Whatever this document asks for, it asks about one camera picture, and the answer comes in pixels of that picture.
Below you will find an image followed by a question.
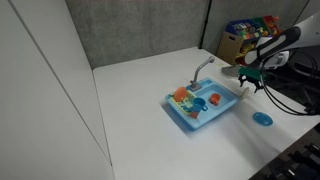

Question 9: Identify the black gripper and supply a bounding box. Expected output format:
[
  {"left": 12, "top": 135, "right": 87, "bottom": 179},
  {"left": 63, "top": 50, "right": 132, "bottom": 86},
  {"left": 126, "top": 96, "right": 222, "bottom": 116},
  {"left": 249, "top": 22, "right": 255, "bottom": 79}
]
[{"left": 237, "top": 74, "right": 265, "bottom": 94}]

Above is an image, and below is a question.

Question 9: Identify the blue toy plate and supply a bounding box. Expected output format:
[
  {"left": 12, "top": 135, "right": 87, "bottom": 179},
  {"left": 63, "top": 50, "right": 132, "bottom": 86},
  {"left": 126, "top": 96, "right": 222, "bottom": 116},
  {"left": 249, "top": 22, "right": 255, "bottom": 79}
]
[{"left": 252, "top": 111, "right": 274, "bottom": 127}]

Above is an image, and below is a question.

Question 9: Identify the orange toy food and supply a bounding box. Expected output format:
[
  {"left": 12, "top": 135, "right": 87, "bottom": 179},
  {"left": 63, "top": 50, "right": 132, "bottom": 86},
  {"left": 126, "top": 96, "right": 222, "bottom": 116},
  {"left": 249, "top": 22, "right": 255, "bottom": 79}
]
[{"left": 209, "top": 93, "right": 222, "bottom": 107}]

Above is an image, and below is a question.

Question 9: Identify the grey toy faucet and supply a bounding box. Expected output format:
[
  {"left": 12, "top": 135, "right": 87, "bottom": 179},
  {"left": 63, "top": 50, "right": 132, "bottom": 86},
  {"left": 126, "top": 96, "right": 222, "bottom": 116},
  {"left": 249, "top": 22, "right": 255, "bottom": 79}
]
[{"left": 189, "top": 55, "right": 216, "bottom": 93}]

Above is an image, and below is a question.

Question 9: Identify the blue toy cup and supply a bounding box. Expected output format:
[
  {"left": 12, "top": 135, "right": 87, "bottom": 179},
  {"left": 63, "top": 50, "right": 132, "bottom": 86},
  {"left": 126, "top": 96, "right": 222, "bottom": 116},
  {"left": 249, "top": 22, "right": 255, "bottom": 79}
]
[{"left": 192, "top": 97, "right": 209, "bottom": 113}]

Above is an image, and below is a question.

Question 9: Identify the cardboard box with snacks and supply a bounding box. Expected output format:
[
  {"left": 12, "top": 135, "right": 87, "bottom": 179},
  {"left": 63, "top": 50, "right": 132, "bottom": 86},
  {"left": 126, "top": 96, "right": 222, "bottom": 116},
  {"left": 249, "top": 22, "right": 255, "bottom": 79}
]
[{"left": 225, "top": 14, "right": 285, "bottom": 66}]

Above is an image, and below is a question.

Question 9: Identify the light blue toy sink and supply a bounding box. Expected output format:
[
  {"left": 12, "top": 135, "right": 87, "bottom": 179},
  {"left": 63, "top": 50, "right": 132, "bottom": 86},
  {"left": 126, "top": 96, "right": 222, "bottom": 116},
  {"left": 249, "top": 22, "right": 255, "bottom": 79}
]
[{"left": 164, "top": 77, "right": 240, "bottom": 131}]

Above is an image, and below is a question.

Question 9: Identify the red toy cup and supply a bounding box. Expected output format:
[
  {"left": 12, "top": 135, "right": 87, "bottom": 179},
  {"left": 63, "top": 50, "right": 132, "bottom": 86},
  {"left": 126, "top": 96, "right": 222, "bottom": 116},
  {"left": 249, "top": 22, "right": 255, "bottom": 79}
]
[{"left": 189, "top": 110, "right": 201, "bottom": 120}]

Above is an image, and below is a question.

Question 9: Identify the blue toy spoon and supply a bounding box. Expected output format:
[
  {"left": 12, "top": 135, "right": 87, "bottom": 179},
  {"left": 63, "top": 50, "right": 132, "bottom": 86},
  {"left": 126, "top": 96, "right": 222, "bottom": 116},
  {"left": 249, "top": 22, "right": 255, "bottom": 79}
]
[{"left": 181, "top": 100, "right": 195, "bottom": 112}]

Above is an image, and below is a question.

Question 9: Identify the yellow toy dish rack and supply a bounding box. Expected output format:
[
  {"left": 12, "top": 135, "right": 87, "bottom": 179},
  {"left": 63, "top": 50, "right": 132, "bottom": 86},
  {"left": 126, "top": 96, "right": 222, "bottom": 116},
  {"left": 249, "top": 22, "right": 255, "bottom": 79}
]
[{"left": 169, "top": 90, "right": 198, "bottom": 116}]

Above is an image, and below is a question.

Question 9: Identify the orange toy plate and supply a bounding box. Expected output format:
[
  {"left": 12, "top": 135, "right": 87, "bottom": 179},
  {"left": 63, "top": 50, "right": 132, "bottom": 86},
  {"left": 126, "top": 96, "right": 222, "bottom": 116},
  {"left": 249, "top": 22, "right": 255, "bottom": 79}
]
[{"left": 173, "top": 86, "right": 188, "bottom": 103}]

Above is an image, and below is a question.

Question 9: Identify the black vertical pole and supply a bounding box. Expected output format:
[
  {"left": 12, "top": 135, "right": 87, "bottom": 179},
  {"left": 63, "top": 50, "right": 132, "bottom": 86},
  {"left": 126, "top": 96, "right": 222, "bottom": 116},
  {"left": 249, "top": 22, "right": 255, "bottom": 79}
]
[{"left": 198, "top": 0, "right": 213, "bottom": 50}]

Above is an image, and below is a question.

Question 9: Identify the black equipment rack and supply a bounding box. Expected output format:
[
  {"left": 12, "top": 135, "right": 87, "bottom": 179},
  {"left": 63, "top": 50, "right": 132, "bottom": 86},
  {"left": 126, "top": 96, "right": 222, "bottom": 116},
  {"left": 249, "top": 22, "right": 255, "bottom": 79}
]
[{"left": 249, "top": 123, "right": 320, "bottom": 180}]

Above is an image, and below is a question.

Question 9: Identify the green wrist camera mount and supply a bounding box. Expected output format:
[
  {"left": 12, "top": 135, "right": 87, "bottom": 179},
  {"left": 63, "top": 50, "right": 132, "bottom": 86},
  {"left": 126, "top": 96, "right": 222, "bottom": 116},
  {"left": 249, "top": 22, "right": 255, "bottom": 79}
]
[{"left": 239, "top": 65, "right": 268, "bottom": 80}]

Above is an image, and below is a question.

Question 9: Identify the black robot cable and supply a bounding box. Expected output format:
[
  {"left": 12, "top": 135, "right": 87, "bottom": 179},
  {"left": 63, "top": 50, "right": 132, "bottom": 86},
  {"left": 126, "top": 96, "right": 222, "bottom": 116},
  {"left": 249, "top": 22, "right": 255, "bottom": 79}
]
[{"left": 261, "top": 49, "right": 320, "bottom": 117}]

